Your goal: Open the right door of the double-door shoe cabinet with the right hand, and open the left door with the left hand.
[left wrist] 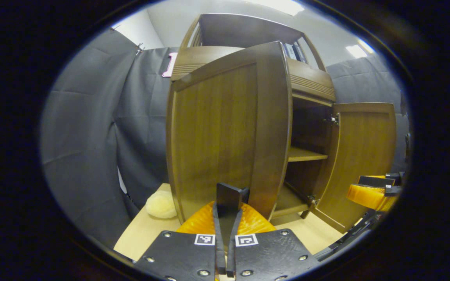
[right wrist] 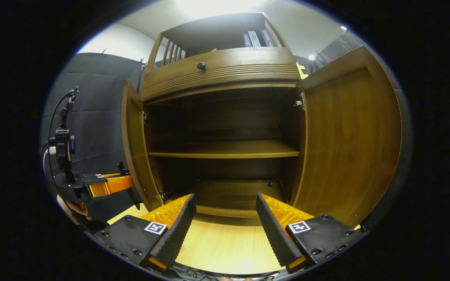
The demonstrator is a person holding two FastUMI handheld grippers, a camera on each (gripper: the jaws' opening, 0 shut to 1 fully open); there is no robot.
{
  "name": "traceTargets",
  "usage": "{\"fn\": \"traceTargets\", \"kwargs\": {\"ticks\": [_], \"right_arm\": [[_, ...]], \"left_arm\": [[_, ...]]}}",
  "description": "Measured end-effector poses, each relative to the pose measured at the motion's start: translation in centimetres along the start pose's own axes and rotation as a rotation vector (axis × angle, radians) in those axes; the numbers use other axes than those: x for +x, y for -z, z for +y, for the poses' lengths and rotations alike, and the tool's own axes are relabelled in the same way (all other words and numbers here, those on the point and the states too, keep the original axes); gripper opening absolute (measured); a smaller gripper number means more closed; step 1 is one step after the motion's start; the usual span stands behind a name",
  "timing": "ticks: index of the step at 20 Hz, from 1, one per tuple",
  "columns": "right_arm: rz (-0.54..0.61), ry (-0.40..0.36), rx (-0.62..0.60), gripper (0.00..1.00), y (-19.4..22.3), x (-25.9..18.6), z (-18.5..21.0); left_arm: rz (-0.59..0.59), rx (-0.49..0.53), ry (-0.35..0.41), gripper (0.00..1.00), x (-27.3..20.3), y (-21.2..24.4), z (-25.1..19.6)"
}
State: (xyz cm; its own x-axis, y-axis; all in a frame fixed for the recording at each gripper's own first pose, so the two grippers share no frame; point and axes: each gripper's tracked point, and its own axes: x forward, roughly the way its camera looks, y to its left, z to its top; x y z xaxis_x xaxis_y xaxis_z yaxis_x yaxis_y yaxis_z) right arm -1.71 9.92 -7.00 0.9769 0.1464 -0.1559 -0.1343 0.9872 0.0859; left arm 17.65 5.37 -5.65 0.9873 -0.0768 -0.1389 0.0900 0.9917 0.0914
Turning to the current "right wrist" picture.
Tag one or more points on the wooden inner shelf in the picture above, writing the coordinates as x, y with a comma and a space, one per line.
229, 150

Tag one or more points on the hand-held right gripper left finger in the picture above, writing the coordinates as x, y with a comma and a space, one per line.
176, 234

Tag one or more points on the grey book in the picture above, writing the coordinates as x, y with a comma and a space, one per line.
254, 39

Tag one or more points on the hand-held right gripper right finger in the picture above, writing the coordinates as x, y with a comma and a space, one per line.
275, 234

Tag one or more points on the dark blue book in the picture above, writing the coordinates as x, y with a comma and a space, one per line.
268, 38
247, 40

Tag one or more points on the large ceiling light panel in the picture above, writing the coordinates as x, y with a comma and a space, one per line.
217, 6

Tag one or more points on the wooden drawer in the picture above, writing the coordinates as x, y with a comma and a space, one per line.
248, 62

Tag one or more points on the wooden double-door shoe cabinet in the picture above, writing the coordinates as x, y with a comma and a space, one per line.
217, 35

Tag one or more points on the black drawer knob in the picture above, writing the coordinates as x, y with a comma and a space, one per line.
201, 65

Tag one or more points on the metal door hinge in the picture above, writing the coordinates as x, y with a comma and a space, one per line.
145, 118
165, 195
299, 102

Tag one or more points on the wooden shoe cabinet door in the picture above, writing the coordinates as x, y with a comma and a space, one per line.
135, 148
350, 148

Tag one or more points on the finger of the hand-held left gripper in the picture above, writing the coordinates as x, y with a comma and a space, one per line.
109, 186
117, 175

